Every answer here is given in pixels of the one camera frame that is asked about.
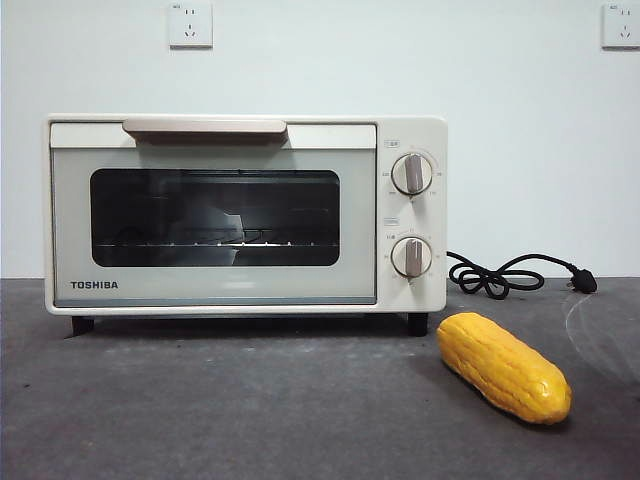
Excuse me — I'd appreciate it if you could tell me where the yellow corn cob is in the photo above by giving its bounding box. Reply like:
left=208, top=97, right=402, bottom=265
left=436, top=312, right=573, bottom=424

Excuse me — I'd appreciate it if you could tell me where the cream Toshiba toaster oven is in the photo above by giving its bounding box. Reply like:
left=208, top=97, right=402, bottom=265
left=47, top=113, right=449, bottom=340

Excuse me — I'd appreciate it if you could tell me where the black power cable with plug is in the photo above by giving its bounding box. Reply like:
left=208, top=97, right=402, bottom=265
left=446, top=251, right=599, bottom=297

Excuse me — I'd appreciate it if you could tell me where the round temperature knob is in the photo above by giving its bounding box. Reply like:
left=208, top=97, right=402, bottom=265
left=390, top=153, right=435, bottom=197

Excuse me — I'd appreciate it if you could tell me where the glass oven door with handle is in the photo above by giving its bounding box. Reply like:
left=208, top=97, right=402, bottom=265
left=49, top=118, right=379, bottom=306

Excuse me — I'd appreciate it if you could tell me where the wire oven rack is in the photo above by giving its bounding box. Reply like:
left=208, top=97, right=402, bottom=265
left=94, top=239, right=339, bottom=250

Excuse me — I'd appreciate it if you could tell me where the white wall socket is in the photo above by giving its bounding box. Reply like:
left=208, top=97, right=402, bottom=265
left=168, top=2, right=214, bottom=50
left=601, top=3, right=640, bottom=50

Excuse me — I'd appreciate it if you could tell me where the round timer knob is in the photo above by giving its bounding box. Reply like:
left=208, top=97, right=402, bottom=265
left=390, top=237, right=434, bottom=279

